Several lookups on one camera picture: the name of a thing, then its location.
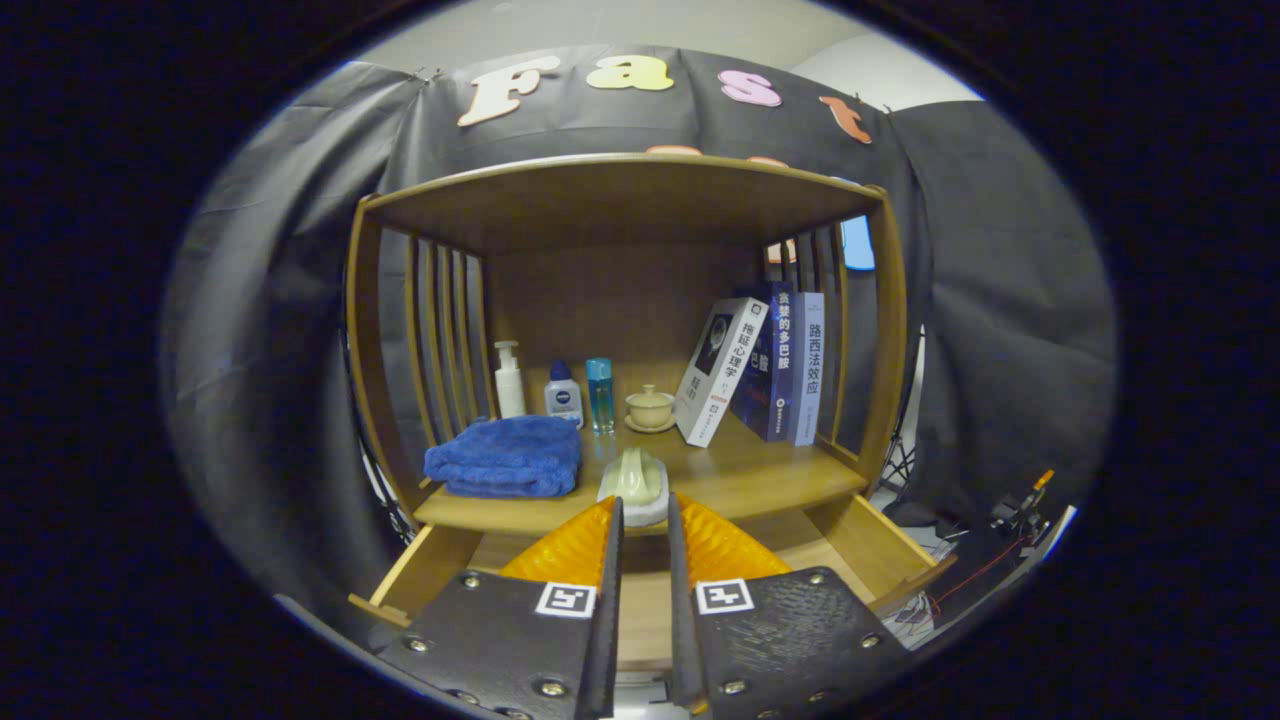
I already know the wooden cabinet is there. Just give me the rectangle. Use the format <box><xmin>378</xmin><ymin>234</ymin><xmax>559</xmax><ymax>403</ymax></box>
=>
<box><xmin>344</xmin><ymin>152</ymin><xmax>909</xmax><ymax>541</ymax></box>

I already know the beige lidded teacup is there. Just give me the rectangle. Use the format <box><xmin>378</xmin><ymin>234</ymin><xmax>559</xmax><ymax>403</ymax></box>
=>
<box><xmin>627</xmin><ymin>384</ymin><xmax>675</xmax><ymax>425</ymax></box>

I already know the green-handled white scrub brush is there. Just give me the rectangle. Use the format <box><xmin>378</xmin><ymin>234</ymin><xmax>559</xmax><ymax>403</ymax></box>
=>
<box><xmin>597</xmin><ymin>447</ymin><xmax>671</xmax><ymax>528</ymax></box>

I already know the wooden drawer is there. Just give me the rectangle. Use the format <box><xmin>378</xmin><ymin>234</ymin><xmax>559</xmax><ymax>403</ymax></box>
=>
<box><xmin>348</xmin><ymin>493</ymin><xmax>956</xmax><ymax>671</ymax></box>

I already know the white bottle with blue cap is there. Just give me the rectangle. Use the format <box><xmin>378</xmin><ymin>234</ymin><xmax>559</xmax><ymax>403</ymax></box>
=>
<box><xmin>544</xmin><ymin>360</ymin><xmax>585</xmax><ymax>429</ymax></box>

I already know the tangle of cables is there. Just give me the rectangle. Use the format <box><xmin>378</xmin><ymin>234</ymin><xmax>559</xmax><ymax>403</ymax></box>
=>
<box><xmin>890</xmin><ymin>540</ymin><xmax>1021</xmax><ymax>641</ymax></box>

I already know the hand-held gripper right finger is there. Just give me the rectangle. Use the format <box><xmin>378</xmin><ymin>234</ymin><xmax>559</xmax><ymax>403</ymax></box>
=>
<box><xmin>666</xmin><ymin>492</ymin><xmax>911</xmax><ymax>720</ymax></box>

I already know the black backdrop cloth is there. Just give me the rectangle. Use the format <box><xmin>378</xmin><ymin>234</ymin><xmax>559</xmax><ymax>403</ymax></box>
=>
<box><xmin>160</xmin><ymin>45</ymin><xmax>1116</xmax><ymax>621</ymax></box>

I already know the dark device with orange part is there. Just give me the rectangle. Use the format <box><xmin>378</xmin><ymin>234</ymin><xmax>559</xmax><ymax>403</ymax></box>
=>
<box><xmin>985</xmin><ymin>468</ymin><xmax>1061</xmax><ymax>546</ymax></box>

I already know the light blue book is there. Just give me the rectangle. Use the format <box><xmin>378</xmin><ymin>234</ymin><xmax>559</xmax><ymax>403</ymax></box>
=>
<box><xmin>788</xmin><ymin>292</ymin><xmax>826</xmax><ymax>447</ymax></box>

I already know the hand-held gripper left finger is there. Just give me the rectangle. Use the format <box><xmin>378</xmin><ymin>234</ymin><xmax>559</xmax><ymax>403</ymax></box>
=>
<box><xmin>372</xmin><ymin>496</ymin><xmax>625</xmax><ymax>720</ymax></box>

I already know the black tripod stand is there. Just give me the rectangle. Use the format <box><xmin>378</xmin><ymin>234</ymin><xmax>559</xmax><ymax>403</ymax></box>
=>
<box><xmin>880</xmin><ymin>330</ymin><xmax>926</xmax><ymax>491</ymax></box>

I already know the clear blue bottle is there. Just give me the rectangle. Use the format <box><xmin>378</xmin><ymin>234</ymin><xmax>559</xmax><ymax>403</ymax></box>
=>
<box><xmin>586</xmin><ymin>357</ymin><xmax>616</xmax><ymax>436</ymax></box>

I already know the white pump bottle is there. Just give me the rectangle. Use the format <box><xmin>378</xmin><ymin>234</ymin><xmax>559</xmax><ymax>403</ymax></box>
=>
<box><xmin>493</xmin><ymin>340</ymin><xmax>527</xmax><ymax>420</ymax></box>

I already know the blue folded towel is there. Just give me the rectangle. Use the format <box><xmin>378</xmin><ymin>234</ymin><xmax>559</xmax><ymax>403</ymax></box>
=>
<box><xmin>423</xmin><ymin>416</ymin><xmax>583</xmax><ymax>499</ymax></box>

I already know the wooden countertop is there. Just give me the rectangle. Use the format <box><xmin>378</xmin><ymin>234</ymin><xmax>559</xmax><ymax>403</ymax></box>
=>
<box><xmin>413</xmin><ymin>410</ymin><xmax>869</xmax><ymax>536</ymax></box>

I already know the dark blue book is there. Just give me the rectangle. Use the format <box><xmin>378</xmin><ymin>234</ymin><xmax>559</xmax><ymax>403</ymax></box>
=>
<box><xmin>730</xmin><ymin>285</ymin><xmax>798</xmax><ymax>442</ymax></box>

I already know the white book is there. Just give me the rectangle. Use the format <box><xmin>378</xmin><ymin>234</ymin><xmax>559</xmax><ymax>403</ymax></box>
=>
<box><xmin>674</xmin><ymin>297</ymin><xmax>769</xmax><ymax>448</ymax></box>

